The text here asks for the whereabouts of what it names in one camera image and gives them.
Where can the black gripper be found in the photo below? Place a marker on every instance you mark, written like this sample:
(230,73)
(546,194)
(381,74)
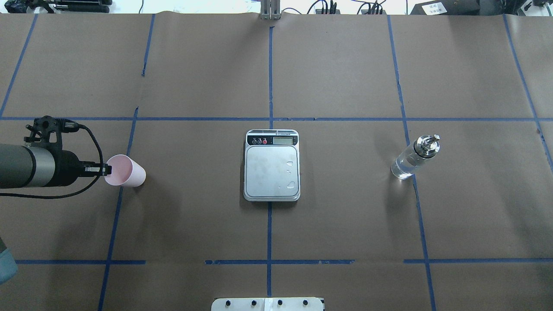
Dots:
(68,167)

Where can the pink plastic cup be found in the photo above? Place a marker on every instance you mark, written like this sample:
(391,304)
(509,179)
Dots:
(125,172)

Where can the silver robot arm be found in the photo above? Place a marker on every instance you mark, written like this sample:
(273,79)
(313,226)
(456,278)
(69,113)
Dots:
(24,166)

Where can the digital kitchen scale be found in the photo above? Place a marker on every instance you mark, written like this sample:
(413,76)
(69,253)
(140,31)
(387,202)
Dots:
(272,165)

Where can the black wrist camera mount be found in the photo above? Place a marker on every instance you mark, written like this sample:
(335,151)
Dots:
(46,132)

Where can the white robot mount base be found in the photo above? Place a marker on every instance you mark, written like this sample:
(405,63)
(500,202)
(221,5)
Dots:
(269,304)

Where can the aluminium frame post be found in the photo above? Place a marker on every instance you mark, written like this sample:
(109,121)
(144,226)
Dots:
(270,10)

